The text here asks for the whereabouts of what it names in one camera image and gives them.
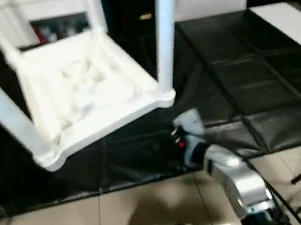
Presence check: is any white glass-door cabinet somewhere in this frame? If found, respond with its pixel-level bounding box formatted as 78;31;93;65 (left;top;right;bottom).
0;0;109;53

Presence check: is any white sheet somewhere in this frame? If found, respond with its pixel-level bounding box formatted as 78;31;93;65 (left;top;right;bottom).
249;0;301;67

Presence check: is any black work mat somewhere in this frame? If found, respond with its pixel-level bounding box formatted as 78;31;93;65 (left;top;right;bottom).
0;0;301;217

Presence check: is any small yellow label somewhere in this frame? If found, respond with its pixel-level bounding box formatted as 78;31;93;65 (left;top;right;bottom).
138;13;154;22

